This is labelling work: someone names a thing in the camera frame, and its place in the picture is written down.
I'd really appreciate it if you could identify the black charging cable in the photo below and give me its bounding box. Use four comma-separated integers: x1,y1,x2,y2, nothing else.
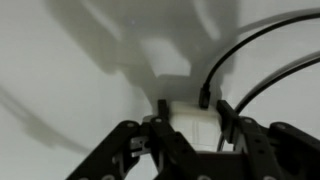
198,11,320,153

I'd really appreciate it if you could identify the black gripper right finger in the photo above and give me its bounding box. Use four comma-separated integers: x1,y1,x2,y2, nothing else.
217,100,320,180

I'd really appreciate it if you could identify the white board mat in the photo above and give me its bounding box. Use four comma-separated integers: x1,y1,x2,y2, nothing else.
0,0,320,180

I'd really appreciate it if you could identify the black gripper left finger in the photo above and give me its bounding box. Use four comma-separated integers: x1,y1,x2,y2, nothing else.
66,100,207,180

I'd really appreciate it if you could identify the white power adapter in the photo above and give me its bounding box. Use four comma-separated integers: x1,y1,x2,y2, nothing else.
169,101,221,152

